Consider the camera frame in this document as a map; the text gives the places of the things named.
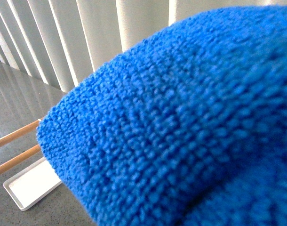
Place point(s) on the blue microfiber cloth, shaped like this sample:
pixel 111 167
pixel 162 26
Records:
pixel 186 128

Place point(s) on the white pleated curtain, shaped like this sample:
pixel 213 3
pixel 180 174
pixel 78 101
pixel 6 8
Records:
pixel 60 42

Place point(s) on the right wooden rack rod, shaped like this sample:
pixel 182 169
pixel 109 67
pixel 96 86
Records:
pixel 19 159

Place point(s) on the wooden rack rod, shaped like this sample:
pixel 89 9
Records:
pixel 19 132
pixel 19 159

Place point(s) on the white towel rack base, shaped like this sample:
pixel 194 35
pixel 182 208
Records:
pixel 33 183

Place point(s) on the left wooden rack rod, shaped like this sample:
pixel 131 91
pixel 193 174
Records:
pixel 19 132

